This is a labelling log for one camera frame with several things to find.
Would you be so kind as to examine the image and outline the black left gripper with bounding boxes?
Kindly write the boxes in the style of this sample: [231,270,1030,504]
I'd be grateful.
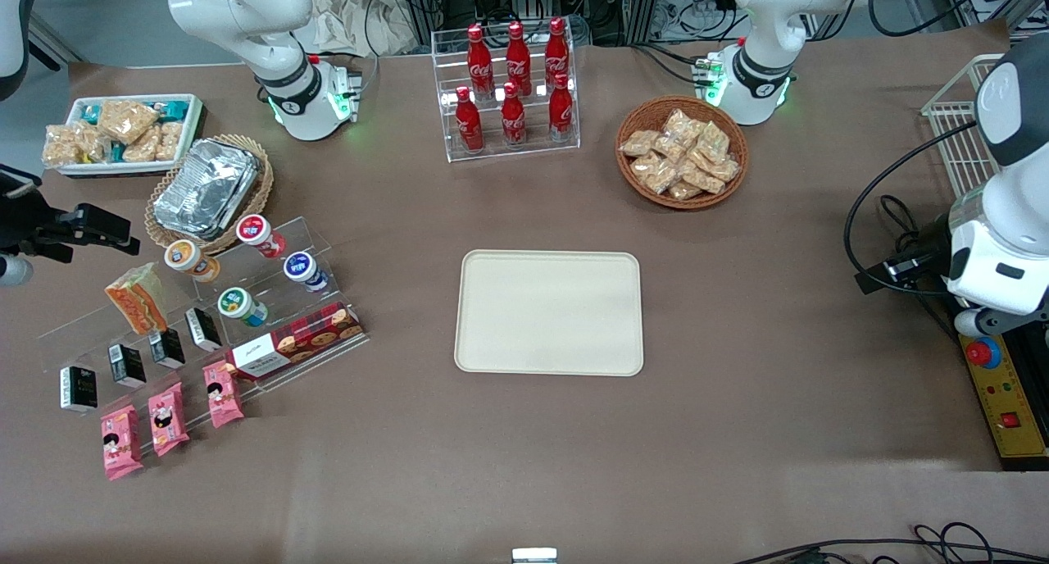
[855,218,953,295]

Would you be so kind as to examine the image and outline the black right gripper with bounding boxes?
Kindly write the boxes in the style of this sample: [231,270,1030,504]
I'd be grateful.
[0,166,142,263]

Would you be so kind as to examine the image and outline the triangle sandwich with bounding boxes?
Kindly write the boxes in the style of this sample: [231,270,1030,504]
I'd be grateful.
[105,262,169,336]

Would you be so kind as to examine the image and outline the beige plastic tray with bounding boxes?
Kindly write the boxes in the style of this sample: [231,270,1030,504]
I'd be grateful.
[454,250,645,377]

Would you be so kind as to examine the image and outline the orange lid yogurt cup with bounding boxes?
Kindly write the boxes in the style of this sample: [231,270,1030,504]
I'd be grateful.
[164,239,221,284]

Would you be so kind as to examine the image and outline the stacked foil containers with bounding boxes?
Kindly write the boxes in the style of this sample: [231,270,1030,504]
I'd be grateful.
[153,139,262,242]

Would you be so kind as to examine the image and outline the small black box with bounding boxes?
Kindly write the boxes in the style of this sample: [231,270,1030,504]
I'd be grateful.
[59,366,99,413]
[109,344,148,389]
[185,307,224,353]
[148,326,187,370]

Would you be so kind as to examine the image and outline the white plastic bin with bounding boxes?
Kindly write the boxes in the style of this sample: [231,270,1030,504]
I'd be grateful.
[59,94,205,178]

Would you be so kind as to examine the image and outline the green lid yogurt cup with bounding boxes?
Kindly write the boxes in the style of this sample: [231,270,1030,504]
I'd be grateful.
[217,287,269,329]

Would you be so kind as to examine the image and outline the red lid yogurt cup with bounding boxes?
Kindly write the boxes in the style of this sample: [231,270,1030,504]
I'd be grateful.
[236,214,287,260]

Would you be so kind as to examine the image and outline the oval wicker basket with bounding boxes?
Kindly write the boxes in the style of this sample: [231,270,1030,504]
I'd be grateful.
[145,134,275,257]

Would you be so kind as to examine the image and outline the yellow emergency stop box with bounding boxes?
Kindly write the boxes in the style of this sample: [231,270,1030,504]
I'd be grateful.
[958,334,1049,461]

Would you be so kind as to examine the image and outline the blue lid yogurt cup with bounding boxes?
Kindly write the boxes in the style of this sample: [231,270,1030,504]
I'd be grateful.
[284,252,329,293]

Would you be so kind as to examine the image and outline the pink snack packet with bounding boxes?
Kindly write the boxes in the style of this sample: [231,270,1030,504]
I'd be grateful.
[202,361,246,430]
[100,405,145,481]
[148,382,191,457]

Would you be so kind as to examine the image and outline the dark diagonal bar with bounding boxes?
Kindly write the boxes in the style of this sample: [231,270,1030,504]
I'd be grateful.
[27,11,84,66]

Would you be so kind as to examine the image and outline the clear acrylic stepped stand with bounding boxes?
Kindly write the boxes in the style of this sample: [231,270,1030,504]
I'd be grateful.
[37,214,371,455]

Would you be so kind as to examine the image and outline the red cookie box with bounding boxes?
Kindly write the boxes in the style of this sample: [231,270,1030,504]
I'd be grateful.
[226,302,365,383]

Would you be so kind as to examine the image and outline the round wicker basket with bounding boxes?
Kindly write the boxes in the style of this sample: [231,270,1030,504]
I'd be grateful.
[615,96,750,212]

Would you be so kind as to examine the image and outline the crumpled beige cloth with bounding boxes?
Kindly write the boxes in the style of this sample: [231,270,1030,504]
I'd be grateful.
[293,0,420,57]

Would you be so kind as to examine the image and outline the red cola bottle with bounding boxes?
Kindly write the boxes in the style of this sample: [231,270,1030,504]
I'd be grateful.
[467,25,496,99]
[544,17,570,85]
[501,82,528,148]
[506,21,533,96]
[548,74,575,143]
[455,86,485,153]

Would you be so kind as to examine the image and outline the clear acrylic bottle rack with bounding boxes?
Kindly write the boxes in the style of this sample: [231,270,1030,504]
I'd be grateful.
[432,23,582,164]

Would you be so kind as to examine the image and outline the black cable loop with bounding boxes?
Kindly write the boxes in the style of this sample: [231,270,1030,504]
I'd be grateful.
[879,193,943,257]

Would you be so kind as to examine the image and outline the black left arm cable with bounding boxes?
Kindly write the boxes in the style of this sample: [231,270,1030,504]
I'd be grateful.
[844,120,981,296]

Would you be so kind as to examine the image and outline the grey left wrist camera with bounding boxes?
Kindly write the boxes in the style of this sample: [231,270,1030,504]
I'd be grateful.
[954,305,1049,337]

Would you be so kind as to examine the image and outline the white wire rack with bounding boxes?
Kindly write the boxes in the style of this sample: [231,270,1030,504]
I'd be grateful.
[921,53,1006,201]

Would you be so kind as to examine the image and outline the black floor cables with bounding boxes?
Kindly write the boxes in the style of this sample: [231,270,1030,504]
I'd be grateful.
[728,521,1049,564]

